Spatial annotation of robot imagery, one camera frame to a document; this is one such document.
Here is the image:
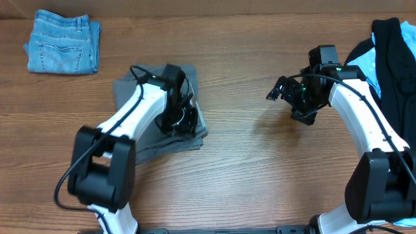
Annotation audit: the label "grey shorts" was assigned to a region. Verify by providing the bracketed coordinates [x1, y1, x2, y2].
[112, 64, 208, 164]

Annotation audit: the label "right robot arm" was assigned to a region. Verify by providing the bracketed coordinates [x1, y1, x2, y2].
[266, 45, 415, 233]

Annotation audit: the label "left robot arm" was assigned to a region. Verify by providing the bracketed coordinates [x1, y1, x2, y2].
[61, 64, 198, 233]

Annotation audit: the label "light blue shirt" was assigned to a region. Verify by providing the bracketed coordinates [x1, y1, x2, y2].
[346, 21, 416, 228]

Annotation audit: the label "black garment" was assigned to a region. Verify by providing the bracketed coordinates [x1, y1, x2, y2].
[344, 18, 416, 150]

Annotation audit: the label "folded blue denim jeans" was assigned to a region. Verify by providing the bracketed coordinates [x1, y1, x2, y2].
[23, 9, 101, 75]

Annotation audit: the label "right black cable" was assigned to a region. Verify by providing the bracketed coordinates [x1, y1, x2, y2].
[285, 73, 416, 234]

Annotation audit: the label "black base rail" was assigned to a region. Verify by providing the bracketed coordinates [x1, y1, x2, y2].
[77, 224, 313, 234]

